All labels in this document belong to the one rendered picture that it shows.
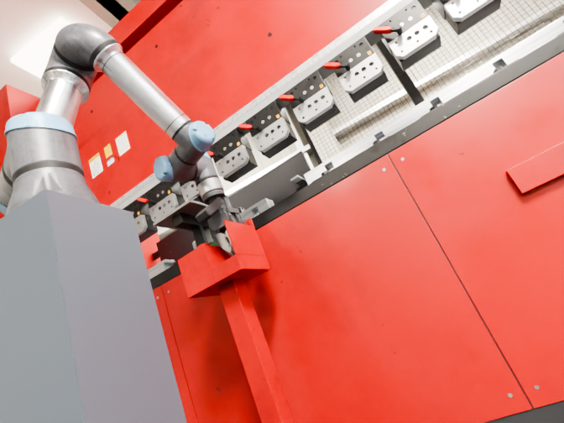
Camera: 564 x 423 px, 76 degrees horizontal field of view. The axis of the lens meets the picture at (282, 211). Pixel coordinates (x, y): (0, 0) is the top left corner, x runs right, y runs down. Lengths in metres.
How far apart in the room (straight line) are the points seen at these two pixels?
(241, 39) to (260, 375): 1.33
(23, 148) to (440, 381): 1.07
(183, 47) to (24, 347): 1.56
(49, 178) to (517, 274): 1.04
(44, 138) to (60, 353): 0.39
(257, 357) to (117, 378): 0.51
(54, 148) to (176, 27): 1.36
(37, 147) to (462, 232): 0.99
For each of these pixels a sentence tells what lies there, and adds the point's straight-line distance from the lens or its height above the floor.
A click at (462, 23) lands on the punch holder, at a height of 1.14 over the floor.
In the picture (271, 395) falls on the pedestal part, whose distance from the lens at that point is 1.04.
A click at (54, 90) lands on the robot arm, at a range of 1.12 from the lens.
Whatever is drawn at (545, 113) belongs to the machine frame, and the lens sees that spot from 1.16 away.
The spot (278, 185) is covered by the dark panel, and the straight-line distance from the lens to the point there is 2.00.
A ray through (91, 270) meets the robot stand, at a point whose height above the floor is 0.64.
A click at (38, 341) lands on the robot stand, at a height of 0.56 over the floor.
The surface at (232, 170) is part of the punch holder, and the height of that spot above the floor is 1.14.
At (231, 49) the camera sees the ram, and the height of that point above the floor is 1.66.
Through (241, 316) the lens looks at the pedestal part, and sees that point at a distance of 1.05.
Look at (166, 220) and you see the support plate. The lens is 1.36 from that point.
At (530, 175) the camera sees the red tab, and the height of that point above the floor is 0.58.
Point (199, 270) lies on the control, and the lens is 1.07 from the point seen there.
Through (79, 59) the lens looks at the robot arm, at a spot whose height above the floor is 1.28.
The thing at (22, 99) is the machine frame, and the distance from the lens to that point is 2.62.
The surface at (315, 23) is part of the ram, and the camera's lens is 1.59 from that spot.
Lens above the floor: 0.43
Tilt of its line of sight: 20 degrees up
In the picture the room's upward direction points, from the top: 23 degrees counter-clockwise
